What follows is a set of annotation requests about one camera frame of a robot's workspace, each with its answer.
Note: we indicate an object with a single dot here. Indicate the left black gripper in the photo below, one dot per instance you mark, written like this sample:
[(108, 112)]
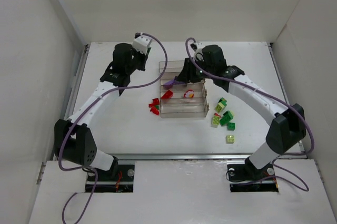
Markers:
[(142, 61)]

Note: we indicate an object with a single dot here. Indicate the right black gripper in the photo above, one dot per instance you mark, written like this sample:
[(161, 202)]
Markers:
[(189, 71)]

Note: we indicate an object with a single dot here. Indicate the red flower lego brick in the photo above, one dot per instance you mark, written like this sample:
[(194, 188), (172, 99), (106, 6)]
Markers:
[(189, 94)]

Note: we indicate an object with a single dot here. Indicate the purple lego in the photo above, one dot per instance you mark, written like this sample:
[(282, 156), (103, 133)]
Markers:
[(169, 84)]

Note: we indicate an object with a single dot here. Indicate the red rectangular lego brick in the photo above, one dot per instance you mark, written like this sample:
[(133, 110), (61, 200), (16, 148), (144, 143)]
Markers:
[(167, 95)]

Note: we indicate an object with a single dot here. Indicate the red lego cluster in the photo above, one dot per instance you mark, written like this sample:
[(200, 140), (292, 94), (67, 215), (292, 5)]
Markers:
[(155, 106)]

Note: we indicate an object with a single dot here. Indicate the green and lime brick top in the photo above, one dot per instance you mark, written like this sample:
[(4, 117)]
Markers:
[(221, 105)]

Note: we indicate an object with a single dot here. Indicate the purple lotus lego brick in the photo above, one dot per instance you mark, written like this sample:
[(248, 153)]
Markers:
[(180, 83)]

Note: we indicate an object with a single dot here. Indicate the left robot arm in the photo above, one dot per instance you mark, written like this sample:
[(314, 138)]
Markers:
[(73, 138)]

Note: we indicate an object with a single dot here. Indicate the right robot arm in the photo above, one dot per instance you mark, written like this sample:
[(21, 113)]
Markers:
[(286, 123)]

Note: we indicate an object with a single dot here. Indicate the clear bin first row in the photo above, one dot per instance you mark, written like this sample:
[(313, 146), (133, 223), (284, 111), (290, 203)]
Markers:
[(175, 66)]

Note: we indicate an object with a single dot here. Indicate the dark green angled brick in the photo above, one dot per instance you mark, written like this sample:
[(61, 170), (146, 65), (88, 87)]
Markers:
[(226, 118)]

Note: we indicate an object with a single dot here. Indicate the lime square brick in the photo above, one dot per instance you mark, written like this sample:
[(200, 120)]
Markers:
[(230, 139)]

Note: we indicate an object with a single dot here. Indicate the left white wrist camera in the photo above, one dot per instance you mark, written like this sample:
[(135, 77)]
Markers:
[(142, 43)]

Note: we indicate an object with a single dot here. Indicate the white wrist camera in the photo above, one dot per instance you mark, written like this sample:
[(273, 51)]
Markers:
[(197, 47), (142, 43)]

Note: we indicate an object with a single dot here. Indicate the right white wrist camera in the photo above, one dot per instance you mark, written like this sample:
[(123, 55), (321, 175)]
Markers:
[(197, 47)]

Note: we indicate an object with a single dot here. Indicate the aluminium rail front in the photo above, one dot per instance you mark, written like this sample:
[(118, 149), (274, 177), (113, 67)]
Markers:
[(180, 156)]

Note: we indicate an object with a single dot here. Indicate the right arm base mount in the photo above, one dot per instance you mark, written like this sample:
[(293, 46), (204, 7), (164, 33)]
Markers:
[(259, 181)]

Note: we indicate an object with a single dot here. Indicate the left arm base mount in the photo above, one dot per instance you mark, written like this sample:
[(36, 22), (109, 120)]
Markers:
[(122, 181)]

